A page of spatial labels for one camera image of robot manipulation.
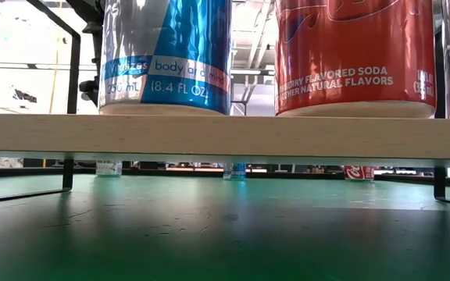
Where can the white can with black top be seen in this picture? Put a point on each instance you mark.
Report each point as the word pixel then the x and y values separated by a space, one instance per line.
pixel 109 168

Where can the red Fanta can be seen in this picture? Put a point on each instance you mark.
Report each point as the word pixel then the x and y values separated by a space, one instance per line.
pixel 354 47

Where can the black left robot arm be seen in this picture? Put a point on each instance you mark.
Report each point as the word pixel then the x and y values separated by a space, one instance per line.
pixel 96 54

